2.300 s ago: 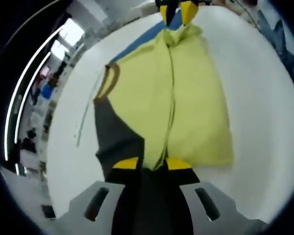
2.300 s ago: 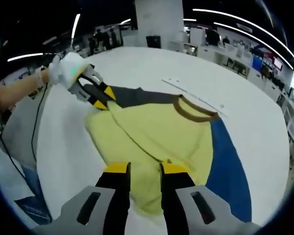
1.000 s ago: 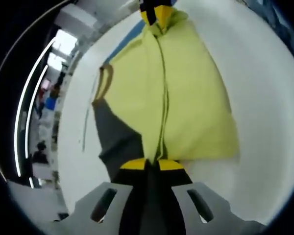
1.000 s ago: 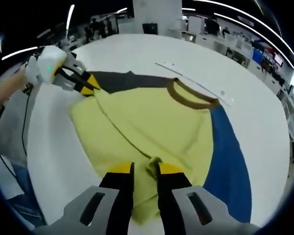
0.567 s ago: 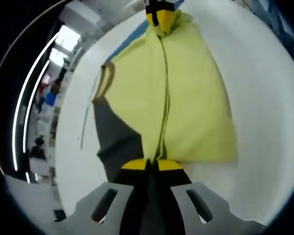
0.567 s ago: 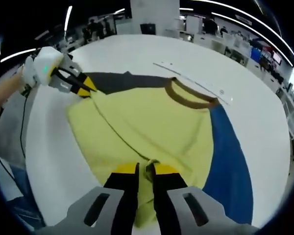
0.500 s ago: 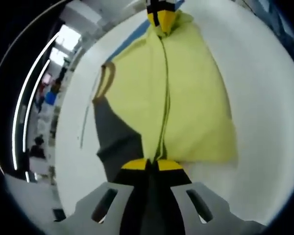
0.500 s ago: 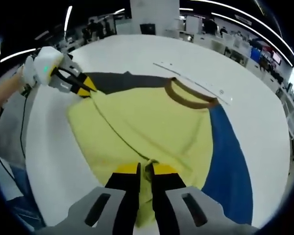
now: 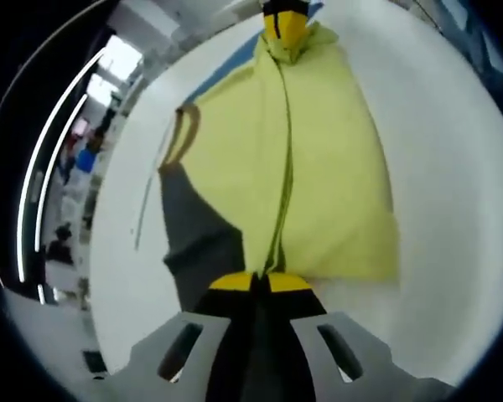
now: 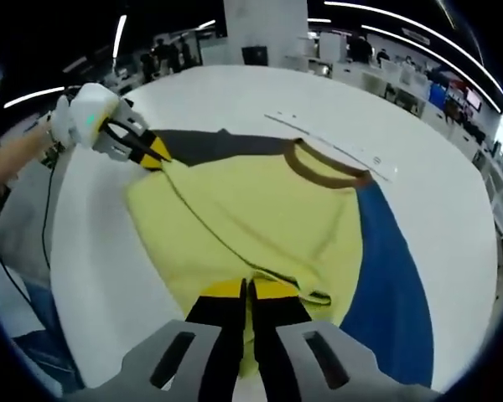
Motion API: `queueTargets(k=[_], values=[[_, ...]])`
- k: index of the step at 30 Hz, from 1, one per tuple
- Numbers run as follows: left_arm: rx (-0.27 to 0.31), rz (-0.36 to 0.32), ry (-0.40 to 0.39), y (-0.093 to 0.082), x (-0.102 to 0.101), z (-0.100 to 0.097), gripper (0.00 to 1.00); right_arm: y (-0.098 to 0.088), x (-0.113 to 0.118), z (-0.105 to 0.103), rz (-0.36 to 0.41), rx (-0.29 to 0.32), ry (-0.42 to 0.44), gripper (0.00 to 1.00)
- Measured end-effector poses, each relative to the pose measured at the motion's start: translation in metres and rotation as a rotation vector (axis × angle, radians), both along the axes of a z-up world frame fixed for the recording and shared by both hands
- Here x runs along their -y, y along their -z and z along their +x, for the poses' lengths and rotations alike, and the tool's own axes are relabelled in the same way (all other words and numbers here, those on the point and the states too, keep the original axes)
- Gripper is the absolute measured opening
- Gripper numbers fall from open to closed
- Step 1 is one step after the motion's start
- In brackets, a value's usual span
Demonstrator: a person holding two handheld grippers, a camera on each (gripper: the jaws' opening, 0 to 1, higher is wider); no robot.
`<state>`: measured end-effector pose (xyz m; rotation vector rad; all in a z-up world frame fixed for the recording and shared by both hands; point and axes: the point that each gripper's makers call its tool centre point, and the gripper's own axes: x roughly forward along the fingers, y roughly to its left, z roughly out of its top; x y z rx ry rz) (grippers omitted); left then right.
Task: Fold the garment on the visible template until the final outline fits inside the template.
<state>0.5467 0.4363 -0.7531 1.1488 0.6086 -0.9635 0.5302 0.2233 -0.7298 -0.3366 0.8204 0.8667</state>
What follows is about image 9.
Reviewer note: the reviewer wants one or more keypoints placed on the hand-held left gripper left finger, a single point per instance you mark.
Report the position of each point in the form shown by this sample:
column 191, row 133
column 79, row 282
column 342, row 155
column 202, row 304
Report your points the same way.
column 234, row 282

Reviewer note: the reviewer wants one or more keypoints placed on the blue crate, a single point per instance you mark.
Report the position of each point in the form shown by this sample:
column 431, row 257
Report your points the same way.
column 86, row 160

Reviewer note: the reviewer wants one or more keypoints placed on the yellow garment grey blue sleeves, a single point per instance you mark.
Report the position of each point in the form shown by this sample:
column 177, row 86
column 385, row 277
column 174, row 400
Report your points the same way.
column 331, row 167

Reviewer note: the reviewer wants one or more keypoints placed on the white ceiling light strip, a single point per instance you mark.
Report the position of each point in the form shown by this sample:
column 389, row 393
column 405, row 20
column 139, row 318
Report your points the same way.
column 37, row 159
column 50, row 167

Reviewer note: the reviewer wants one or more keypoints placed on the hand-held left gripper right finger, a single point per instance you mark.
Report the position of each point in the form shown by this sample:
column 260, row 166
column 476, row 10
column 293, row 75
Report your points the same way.
column 289, row 282

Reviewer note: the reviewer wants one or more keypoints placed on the black box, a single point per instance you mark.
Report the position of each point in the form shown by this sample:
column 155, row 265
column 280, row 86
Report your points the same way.
column 95, row 361

